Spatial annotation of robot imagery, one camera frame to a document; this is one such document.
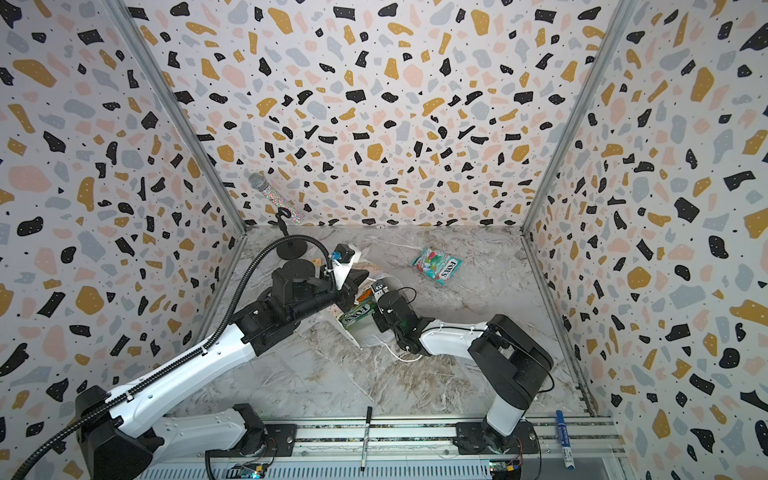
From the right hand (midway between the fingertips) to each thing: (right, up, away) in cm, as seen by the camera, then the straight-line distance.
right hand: (376, 297), depth 89 cm
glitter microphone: (-34, +34, -1) cm, 48 cm away
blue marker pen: (+48, -32, -15) cm, 59 cm away
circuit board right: (+32, -39, -18) cm, 53 cm away
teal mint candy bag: (+20, +9, +18) cm, 28 cm away
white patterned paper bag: (-2, -9, -5) cm, 11 cm away
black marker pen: (-1, -33, -15) cm, 36 cm away
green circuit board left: (-29, -38, -19) cm, 51 cm away
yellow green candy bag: (-6, -5, +1) cm, 7 cm away
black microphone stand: (-35, +15, +24) cm, 45 cm away
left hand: (0, +10, -21) cm, 23 cm away
